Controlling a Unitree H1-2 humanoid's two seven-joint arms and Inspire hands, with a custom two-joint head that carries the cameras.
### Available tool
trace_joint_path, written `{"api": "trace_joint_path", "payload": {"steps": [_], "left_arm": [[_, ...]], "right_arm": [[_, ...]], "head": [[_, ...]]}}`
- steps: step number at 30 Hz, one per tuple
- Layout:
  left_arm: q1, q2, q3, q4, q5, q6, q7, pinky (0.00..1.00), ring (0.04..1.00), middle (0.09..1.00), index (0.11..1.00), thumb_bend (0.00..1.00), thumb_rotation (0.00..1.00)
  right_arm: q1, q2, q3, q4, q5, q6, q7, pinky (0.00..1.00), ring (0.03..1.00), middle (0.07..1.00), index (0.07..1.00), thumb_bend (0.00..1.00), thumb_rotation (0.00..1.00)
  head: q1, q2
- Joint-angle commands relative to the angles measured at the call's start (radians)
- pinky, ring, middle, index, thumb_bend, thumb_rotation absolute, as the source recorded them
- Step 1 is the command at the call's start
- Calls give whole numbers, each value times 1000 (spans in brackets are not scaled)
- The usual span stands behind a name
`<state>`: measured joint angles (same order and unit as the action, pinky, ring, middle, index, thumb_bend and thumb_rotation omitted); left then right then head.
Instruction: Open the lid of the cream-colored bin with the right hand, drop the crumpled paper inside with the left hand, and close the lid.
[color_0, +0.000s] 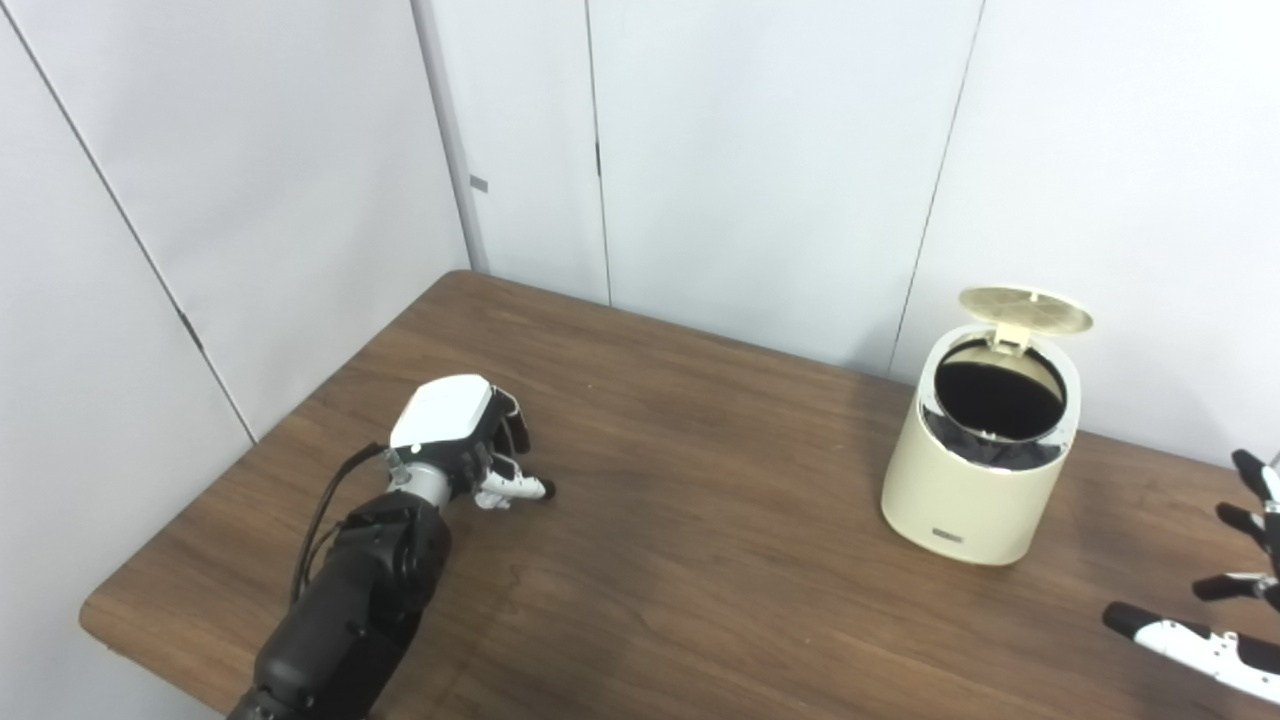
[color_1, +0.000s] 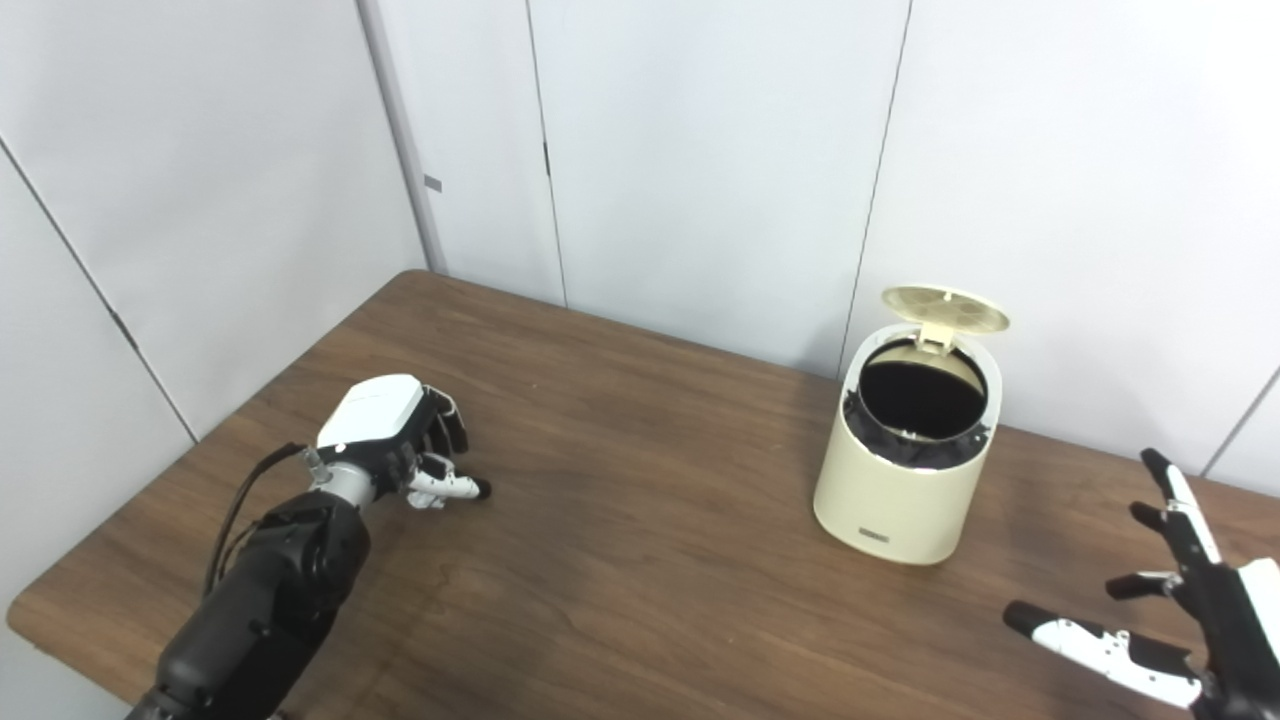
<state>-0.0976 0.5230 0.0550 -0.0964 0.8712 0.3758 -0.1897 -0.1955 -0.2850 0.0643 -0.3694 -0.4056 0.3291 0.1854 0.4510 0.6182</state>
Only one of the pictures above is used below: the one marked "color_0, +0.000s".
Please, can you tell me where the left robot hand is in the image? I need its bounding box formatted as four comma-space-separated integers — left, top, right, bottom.
388, 374, 557, 511

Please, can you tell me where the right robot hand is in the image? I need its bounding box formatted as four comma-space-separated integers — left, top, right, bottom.
1102, 449, 1280, 707

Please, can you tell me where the cream desktop trash bin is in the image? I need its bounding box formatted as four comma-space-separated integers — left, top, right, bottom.
880, 322, 1083, 567

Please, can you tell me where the cream round bin lid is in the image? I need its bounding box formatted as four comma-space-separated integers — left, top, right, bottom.
958, 287, 1094, 351

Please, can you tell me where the black bin liner bag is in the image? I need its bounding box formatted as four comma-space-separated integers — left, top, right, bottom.
920, 340, 1069, 471

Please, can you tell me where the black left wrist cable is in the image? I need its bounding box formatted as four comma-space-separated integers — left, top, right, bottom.
288, 442, 409, 607

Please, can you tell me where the grey wall corner post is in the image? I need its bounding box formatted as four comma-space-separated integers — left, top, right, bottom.
410, 0, 491, 274

